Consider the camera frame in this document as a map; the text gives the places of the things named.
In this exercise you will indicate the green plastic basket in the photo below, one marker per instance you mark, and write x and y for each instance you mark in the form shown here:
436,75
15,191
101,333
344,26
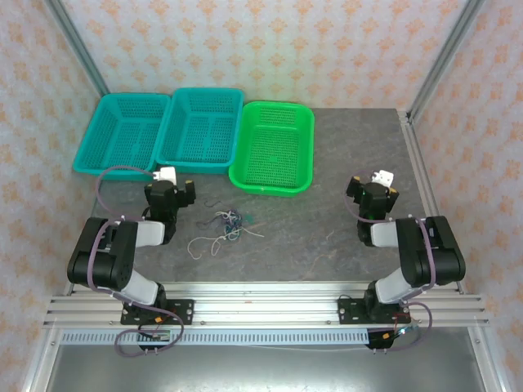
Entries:
271,151

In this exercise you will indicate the small controller board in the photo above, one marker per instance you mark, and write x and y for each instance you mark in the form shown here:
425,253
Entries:
159,336
398,332

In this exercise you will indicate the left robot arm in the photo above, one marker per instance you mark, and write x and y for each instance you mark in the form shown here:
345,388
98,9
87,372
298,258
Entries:
110,261

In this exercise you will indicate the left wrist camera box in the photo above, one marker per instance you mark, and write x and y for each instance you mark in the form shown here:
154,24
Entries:
167,175

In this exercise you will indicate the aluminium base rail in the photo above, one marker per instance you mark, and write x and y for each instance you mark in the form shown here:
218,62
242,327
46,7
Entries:
265,310

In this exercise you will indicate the aluminium table side rail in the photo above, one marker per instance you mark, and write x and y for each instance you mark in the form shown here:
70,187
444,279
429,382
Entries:
423,175

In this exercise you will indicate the teal plastic basket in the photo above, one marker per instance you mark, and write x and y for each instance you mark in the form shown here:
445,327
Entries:
200,130
118,139

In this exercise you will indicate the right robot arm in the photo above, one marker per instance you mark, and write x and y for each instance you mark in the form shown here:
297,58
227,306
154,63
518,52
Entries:
408,261

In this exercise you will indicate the aluminium frame post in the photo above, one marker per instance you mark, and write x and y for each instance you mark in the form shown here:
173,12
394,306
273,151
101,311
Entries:
445,57
77,45

